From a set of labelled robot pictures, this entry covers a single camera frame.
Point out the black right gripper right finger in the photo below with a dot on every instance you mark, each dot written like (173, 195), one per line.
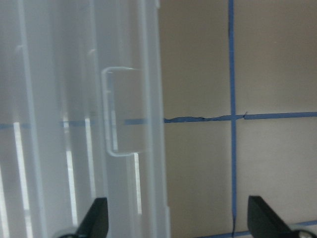
(263, 222)

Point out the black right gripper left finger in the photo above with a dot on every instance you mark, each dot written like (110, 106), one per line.
(95, 223)

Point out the clear plastic box lid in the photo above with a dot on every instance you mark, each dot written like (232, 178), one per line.
(81, 117)

